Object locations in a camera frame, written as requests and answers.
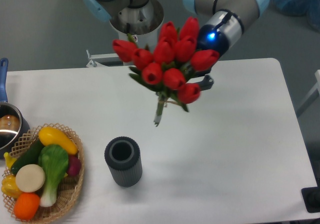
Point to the yellow bell pepper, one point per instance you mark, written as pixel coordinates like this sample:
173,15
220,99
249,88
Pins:
9,187

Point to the blue plastic bag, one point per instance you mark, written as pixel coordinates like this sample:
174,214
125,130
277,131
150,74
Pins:
308,8

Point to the dark green cucumber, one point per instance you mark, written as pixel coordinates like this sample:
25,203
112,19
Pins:
30,156

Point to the yellow banana tip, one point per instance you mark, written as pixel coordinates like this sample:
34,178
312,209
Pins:
9,160

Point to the dark grey ribbed vase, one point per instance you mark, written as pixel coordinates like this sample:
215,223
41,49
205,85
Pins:
123,158

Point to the woven wicker basket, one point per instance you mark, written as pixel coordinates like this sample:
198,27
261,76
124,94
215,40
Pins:
68,190

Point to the red tulip bouquet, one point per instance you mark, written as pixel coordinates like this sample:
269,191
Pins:
167,70

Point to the black device at edge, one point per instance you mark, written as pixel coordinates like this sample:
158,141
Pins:
311,198

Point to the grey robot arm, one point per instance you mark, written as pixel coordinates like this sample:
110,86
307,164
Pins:
228,19

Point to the white furniture frame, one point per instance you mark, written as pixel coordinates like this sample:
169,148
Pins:
310,97

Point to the green bok choy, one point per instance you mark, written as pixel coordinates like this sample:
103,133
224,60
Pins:
54,161

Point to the orange fruit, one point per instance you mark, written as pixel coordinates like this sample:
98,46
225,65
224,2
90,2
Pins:
26,206

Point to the blue handled saucepan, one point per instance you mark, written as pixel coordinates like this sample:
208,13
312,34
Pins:
12,123

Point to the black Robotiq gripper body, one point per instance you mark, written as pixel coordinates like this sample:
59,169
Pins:
211,45

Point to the yellow squash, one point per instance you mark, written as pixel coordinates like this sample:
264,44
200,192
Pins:
52,136

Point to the purple red radish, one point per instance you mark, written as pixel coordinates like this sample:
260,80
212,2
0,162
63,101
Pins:
74,166

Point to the round beige disc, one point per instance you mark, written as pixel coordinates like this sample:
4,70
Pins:
30,178

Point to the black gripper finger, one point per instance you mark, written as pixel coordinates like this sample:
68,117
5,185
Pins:
206,83

